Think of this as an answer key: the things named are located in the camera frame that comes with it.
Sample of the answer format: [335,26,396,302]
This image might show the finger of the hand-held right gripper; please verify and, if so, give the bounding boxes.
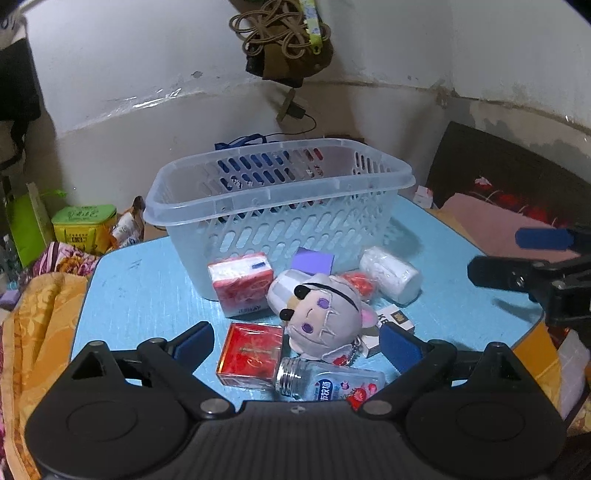
[514,225,591,256]
[467,255,557,304]

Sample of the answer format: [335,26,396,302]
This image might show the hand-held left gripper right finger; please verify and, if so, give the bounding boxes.
[358,321,525,417]

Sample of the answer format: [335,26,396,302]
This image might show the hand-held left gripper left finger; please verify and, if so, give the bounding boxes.
[69,321,234,420]

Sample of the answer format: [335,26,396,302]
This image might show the white black card box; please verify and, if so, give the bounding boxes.
[362,304,415,359]

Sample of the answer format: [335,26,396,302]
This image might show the red shiny box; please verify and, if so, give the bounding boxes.
[216,322,284,389]

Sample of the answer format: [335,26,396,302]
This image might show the clear plastic bottle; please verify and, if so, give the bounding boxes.
[276,357,387,411]

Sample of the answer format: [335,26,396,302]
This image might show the red white tissue pack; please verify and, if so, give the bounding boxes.
[207,252,276,319]

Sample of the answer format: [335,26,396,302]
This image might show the white tissue roll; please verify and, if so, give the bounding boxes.
[359,246,423,305]

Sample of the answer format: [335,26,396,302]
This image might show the small red snack packet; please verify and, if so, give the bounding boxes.
[341,271,376,302]

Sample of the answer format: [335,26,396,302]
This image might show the grey plush doll keychain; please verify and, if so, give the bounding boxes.
[267,270,385,366]

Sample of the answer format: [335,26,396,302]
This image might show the purple foam block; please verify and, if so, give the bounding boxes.
[293,247,336,276]

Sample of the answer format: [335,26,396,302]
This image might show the clear plastic basket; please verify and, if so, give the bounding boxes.
[143,137,416,302]

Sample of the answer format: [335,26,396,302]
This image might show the dark floral blanket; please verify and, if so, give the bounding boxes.
[424,121,591,229]

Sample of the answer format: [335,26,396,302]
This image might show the orange white snack packet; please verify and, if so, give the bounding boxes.
[110,196,147,251]

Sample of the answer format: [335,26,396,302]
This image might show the purple floral cloth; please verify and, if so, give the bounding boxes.
[27,241,101,278]

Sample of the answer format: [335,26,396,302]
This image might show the orange blanket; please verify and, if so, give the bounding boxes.
[0,271,95,480]

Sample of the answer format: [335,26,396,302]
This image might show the green tea tin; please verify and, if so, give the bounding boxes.
[51,204,118,256]

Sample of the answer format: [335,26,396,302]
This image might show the green paper bag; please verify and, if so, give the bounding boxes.
[6,182,57,267]

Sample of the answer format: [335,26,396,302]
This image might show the brown hanging bag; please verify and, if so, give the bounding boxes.
[245,28,335,88]

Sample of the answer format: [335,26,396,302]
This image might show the black hanging bag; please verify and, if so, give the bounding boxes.
[0,36,43,172]

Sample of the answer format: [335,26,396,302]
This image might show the blue lanyard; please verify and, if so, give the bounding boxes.
[214,134,269,151]

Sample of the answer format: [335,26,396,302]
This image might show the black charger with cable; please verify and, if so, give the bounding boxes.
[259,89,319,145]

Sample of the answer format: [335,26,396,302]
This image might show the green patterned strap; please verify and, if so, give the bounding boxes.
[298,0,325,55]

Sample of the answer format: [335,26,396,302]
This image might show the brown rope bundle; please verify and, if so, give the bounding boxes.
[229,0,333,61]

